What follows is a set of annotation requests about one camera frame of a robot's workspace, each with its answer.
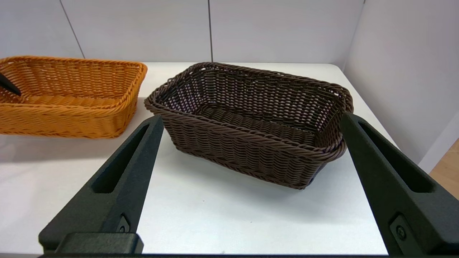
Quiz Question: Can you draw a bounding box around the dark brown wicker basket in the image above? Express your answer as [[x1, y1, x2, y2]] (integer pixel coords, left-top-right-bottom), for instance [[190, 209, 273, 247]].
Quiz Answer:
[[144, 62, 354, 190]]

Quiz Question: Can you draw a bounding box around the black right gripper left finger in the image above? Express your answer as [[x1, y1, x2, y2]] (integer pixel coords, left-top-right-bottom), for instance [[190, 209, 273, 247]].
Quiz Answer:
[[39, 115, 165, 255]]

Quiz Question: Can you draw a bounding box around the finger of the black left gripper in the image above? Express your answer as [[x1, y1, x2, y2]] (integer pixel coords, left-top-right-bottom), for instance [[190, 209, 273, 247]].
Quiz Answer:
[[0, 73, 22, 97]]

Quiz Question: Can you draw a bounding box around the orange wicker basket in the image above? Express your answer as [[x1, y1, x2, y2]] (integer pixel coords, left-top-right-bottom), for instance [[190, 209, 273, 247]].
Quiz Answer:
[[0, 56, 148, 139]]

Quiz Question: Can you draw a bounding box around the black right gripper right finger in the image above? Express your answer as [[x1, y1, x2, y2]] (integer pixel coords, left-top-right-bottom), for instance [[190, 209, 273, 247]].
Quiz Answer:
[[340, 112, 459, 256]]

